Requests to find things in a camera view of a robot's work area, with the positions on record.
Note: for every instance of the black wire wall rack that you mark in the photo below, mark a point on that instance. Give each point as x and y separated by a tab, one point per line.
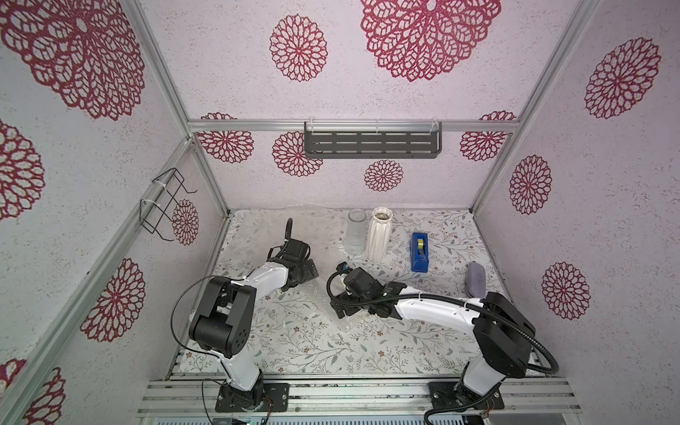
153	212

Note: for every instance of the clear bubble wrap sheet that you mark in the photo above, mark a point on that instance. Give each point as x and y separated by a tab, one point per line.
252	233

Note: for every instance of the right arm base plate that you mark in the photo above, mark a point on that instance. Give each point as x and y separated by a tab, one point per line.
453	395

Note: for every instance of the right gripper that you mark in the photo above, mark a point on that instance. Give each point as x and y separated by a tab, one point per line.
344	297

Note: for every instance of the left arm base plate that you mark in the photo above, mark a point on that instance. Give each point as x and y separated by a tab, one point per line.
262	398

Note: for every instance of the blue tape dispenser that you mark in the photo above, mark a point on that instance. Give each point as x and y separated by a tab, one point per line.
419	253

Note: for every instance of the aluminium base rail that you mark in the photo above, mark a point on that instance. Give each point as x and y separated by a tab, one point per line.
196	398

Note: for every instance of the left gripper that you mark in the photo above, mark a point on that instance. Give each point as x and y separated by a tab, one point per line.
311	272

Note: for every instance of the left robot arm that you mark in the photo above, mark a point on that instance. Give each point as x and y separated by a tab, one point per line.
221	325

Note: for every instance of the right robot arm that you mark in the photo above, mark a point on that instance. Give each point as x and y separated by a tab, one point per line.
506	339

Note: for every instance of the grey slotted wall shelf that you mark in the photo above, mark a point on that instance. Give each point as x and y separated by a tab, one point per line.
372	144

